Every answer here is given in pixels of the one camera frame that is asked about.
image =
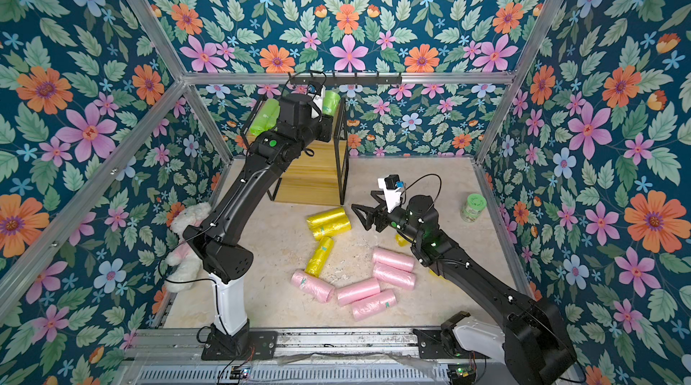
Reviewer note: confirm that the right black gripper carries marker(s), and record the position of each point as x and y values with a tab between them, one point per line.
379	217

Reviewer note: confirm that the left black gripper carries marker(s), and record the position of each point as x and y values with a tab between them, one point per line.
325	128

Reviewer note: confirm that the green roll diagonal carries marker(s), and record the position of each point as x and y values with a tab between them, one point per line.
266	117
330	103

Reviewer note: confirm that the pink roll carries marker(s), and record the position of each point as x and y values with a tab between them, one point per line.
373	305
388	274
393	259
319	290
358	291

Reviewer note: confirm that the wooden three-tier shelf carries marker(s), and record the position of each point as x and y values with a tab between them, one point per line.
318	169

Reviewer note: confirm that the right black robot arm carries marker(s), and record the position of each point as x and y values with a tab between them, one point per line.
529	336

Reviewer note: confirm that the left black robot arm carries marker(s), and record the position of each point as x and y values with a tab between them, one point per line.
216	243

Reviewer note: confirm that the yellow roll top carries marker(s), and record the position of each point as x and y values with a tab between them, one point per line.
326	217

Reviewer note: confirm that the yellow roll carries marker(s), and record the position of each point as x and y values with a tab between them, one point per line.
326	217
331	229

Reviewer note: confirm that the yellow roll right diagonal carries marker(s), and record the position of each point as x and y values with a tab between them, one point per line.
402	241

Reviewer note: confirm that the yellow roll diagonal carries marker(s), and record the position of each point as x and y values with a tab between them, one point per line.
320	257
402	241

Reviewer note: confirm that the yellow roll diagonal middle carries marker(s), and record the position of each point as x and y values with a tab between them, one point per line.
320	257

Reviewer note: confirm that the pink roll bottom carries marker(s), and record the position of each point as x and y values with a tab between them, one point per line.
373	305

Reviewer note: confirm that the green lidded jar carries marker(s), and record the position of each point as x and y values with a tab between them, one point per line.
473	208

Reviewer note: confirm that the white plush toy pink shirt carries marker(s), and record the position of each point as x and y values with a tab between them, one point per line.
185	262

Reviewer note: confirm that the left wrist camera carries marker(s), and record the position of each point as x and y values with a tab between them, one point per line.
316	100

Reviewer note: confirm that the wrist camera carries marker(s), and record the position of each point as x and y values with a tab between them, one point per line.
316	100
393	189

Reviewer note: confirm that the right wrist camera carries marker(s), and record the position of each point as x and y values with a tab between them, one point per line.
393	189

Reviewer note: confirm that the black wall hook rail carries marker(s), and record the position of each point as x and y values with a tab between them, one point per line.
338	79

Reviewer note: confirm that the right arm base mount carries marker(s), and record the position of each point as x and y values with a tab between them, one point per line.
457	337

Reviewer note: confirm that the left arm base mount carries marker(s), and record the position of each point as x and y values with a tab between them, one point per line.
217	346

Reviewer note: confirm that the aluminium front rail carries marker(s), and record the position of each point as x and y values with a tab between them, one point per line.
181	345

